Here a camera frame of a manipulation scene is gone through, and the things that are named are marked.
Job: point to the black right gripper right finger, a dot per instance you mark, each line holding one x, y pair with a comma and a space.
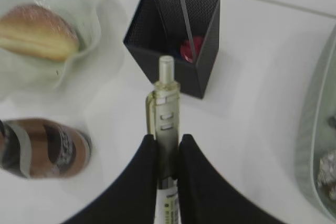
206, 197

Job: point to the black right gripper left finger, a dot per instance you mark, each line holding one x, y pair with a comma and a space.
131, 197

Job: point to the beige white ballpoint pen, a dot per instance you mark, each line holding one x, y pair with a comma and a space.
162, 118

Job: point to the brown coffee drink bottle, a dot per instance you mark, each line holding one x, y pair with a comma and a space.
39, 148

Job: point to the paper with pink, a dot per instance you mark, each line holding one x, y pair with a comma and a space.
326, 174

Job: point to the grey-green paper ball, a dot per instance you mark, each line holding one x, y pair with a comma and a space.
331, 122

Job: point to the red pencil sharpener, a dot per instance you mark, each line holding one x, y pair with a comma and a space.
186, 50

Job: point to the golden bread roll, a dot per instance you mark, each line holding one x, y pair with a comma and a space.
36, 31

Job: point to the clear plastic ruler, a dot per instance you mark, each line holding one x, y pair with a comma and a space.
187, 24

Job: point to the grey-green woven plastic basket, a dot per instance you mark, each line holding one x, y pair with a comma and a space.
315, 138

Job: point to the black mesh pen holder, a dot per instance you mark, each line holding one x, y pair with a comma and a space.
158, 27

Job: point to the pale green wavy plate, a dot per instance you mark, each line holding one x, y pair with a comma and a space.
96, 23

